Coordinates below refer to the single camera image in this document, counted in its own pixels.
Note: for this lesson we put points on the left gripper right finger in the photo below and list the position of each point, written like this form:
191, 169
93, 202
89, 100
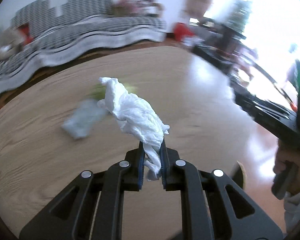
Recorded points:
213, 206

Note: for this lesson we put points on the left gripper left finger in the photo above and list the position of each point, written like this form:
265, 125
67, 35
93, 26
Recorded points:
90, 206

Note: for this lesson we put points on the white tissue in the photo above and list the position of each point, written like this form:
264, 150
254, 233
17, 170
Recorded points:
135, 116

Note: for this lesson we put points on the person right hand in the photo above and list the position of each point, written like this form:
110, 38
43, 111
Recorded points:
291, 154

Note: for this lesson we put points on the black side table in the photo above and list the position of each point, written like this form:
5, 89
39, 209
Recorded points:
224, 49

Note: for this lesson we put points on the red stool right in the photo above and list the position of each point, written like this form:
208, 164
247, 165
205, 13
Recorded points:
181, 30

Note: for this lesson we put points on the black white striped sofa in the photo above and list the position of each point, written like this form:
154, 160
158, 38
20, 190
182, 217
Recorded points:
63, 30

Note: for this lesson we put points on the brown plush toy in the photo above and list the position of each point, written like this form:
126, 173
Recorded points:
11, 43

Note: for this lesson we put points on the red cushion on sofa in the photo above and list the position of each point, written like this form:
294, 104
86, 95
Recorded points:
25, 32

